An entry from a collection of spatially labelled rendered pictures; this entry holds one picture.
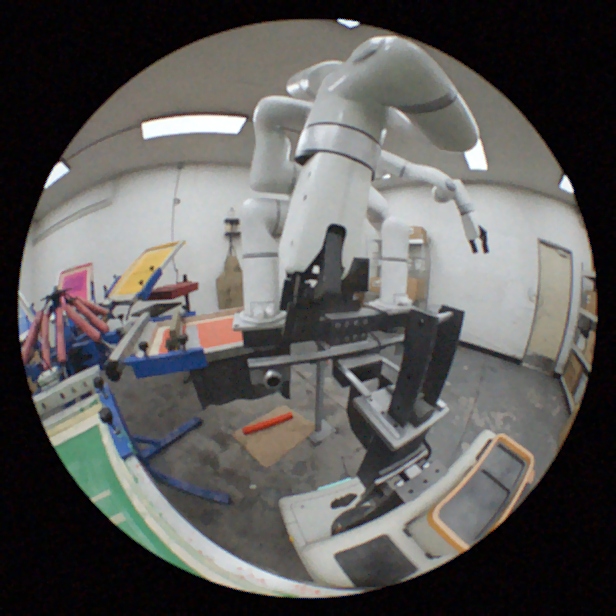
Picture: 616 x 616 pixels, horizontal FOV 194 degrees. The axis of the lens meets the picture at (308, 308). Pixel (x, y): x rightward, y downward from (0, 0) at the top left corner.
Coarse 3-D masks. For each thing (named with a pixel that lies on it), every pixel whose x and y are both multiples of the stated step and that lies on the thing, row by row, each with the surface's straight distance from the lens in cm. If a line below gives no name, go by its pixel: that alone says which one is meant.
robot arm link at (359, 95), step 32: (352, 64) 17; (384, 64) 15; (416, 64) 15; (320, 96) 21; (352, 96) 18; (384, 96) 17; (416, 96) 16; (448, 96) 17; (352, 128) 17; (384, 128) 20
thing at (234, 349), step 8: (208, 312) 125; (216, 312) 122; (224, 312) 123; (232, 312) 124; (168, 320) 123; (184, 320) 122; (192, 320) 122; (200, 320) 122; (152, 328) 113; (152, 336) 103; (232, 344) 73; (240, 344) 72; (208, 352) 70; (216, 352) 70; (224, 352) 71; (232, 352) 71; (240, 352) 72; (248, 352) 73; (208, 360) 71
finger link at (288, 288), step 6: (294, 276) 22; (288, 282) 22; (294, 282) 22; (306, 282) 23; (282, 288) 22; (288, 288) 22; (294, 288) 22; (282, 294) 22; (288, 294) 22; (282, 300) 23; (288, 300) 23; (282, 306) 23
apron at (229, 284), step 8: (232, 256) 295; (224, 264) 293; (232, 264) 295; (224, 272) 292; (232, 272) 295; (240, 272) 299; (216, 280) 291; (224, 280) 292; (232, 280) 296; (240, 280) 298; (224, 288) 292; (232, 288) 297; (240, 288) 298; (224, 296) 293; (232, 296) 299; (240, 296) 299; (224, 304) 296; (232, 304) 301; (240, 304) 300
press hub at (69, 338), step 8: (56, 288) 131; (64, 288) 133; (72, 288) 130; (48, 296) 120; (56, 304) 129; (56, 312) 129; (56, 320) 130; (64, 320) 132; (56, 328) 130; (64, 328) 129; (56, 336) 130; (64, 336) 127; (72, 336) 130; (56, 344) 131; (72, 344) 128; (72, 352) 118; (72, 360) 133; (80, 368) 124; (88, 392) 139
